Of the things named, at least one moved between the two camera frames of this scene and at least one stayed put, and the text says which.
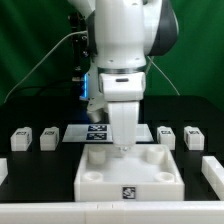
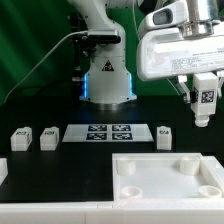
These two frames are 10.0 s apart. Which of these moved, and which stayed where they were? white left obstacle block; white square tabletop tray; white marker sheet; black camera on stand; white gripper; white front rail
Moved: white gripper; white square tabletop tray
Stayed: white marker sheet; white front rail; black camera on stand; white left obstacle block
